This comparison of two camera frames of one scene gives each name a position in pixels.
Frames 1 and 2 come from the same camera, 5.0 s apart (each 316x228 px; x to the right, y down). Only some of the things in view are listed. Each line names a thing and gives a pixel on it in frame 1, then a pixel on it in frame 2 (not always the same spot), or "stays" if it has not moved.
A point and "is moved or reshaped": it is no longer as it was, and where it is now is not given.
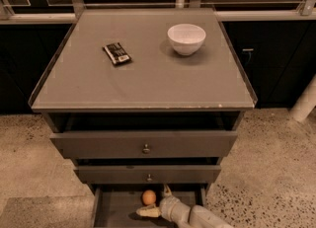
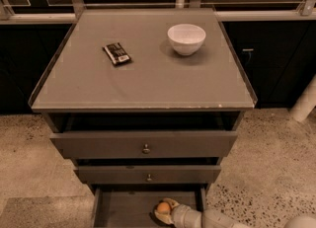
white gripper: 170,206 -> 186,216
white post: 305,103 stays
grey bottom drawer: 116,204 stays
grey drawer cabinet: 140,99 stays
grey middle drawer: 148,174 stays
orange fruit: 148,196 is moved or reshaped
